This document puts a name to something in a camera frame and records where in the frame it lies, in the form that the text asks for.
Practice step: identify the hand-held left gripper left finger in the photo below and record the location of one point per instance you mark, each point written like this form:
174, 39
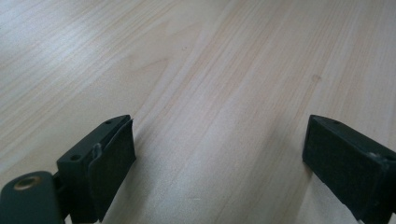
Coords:
93, 174

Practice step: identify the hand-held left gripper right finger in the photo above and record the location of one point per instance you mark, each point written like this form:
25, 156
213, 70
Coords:
348, 165

